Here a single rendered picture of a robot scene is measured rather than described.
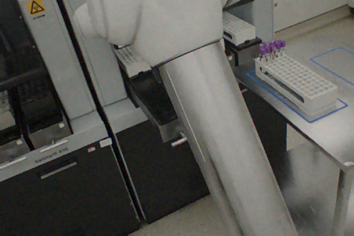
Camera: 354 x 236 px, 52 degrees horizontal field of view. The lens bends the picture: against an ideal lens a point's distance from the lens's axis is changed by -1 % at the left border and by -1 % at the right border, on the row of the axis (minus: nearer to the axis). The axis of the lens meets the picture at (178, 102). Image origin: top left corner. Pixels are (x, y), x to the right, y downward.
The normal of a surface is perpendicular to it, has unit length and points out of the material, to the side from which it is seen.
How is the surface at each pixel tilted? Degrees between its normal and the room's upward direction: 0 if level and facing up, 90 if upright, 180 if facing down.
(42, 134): 90
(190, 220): 0
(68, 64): 90
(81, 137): 90
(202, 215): 0
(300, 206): 0
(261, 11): 90
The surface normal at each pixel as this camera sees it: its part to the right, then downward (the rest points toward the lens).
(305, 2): 0.42, 0.47
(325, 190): -0.17, -0.80
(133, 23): 0.37, 0.67
